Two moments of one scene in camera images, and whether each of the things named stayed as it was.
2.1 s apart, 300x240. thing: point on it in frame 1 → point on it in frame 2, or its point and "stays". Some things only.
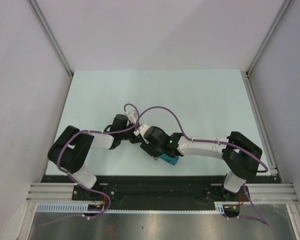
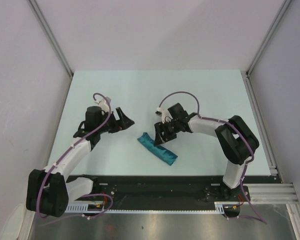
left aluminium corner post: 42,21 stays
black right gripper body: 154,151 → 170,129
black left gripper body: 129,134 → 112,125
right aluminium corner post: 286,4 stays
